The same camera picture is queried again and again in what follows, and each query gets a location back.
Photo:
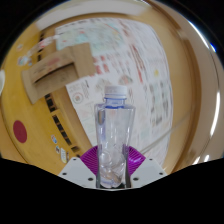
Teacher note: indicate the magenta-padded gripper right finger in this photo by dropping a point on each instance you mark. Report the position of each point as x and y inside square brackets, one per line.
[138, 163]

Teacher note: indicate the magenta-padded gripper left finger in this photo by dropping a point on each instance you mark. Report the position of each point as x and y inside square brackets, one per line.
[87, 163]

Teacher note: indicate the clear plastic water bottle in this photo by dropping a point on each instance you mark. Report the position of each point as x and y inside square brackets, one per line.
[115, 133]

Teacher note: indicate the round dark sticker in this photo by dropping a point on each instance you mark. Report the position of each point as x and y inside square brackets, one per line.
[57, 149]

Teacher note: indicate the round blue sticker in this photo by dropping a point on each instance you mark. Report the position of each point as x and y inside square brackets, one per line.
[54, 139]

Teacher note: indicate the flat round red coaster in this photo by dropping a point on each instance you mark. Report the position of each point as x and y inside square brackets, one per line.
[20, 131]

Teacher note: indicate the printed paper poster collage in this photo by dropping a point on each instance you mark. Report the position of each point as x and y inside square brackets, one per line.
[140, 83]

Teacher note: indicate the brown cardboard box stand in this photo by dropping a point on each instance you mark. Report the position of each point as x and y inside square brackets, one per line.
[56, 71]

